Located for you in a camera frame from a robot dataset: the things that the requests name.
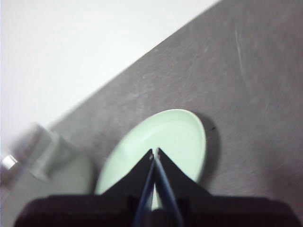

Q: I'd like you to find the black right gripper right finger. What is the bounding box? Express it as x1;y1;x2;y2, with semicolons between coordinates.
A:
155;147;213;210

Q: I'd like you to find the pale green round plate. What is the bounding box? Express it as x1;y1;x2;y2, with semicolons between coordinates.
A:
94;108;212;210

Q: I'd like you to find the pale green electric steamer pot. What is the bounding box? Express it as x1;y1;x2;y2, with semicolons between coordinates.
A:
0;122;94;197

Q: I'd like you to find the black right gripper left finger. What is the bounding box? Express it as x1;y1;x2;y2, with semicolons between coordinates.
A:
100;148;156;198

